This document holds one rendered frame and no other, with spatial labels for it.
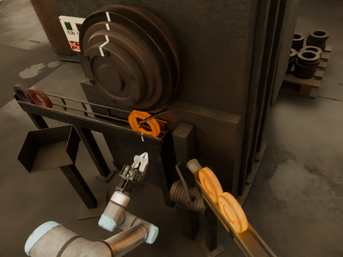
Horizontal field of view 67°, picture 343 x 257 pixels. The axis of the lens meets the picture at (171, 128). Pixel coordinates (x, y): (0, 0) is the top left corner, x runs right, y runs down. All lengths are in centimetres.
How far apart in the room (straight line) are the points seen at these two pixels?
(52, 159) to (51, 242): 80
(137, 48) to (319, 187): 161
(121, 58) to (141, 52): 8
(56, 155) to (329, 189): 181
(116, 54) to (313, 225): 157
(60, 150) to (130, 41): 89
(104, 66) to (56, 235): 62
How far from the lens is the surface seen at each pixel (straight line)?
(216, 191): 108
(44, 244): 92
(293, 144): 233
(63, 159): 159
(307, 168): 220
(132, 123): 140
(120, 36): 102
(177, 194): 136
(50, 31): 410
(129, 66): 98
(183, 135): 121
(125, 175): 115
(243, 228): 103
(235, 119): 117
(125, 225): 122
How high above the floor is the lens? 167
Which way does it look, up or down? 44 degrees down
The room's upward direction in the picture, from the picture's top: 10 degrees counter-clockwise
